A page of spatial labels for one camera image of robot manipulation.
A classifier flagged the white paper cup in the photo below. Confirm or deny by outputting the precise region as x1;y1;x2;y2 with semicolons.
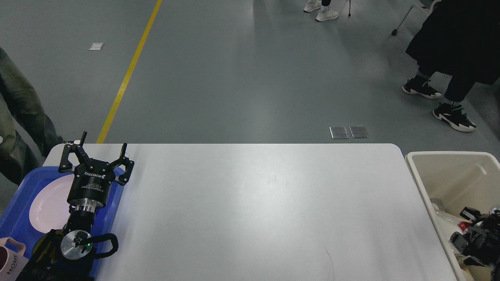
436;212;464;241
454;251;478;275

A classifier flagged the right metal floor socket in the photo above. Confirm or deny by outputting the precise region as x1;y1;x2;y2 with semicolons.
349;126;369;139

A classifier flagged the person in plain white sneakers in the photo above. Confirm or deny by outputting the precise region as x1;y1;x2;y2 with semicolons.
302;0;339;22

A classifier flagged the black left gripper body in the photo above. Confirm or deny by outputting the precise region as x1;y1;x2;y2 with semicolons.
67;169;115;209

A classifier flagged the beige plastic bin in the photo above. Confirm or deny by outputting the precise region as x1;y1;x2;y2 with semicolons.
405;151;500;281

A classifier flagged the crushed red soda can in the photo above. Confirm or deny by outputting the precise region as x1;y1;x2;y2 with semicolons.
458;222;471;233

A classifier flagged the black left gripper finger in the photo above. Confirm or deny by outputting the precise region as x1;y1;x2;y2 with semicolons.
58;132;94;176
107;143;135;186

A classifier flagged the white frame chair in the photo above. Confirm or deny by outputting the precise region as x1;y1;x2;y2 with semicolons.
391;0;441;37

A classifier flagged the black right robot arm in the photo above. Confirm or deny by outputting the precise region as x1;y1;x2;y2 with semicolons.
450;206;500;267

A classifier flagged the metal floor socket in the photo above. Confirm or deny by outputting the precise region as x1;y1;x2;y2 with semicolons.
349;126;369;139
330;126;349;139

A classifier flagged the brown paper bag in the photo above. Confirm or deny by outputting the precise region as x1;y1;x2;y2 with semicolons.
460;264;493;281

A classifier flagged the pink plate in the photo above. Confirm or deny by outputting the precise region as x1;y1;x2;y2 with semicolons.
29;174;73;233

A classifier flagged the clear plastic bottle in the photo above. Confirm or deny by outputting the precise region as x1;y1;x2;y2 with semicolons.
430;198;445;211

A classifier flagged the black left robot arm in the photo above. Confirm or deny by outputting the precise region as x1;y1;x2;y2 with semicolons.
17;132;135;281

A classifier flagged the blue plastic tray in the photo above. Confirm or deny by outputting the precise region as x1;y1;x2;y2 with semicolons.
1;167;123;281

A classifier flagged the person in black-white sneakers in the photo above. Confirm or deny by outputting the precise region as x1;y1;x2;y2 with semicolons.
402;0;500;133

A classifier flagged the pink ribbed mug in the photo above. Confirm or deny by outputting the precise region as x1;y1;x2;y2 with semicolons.
0;237;29;281

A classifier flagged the person in green trousers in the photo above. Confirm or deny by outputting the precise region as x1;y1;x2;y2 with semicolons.
0;49;64;185

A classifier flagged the left metal floor socket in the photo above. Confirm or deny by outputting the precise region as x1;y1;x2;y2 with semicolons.
330;126;349;139

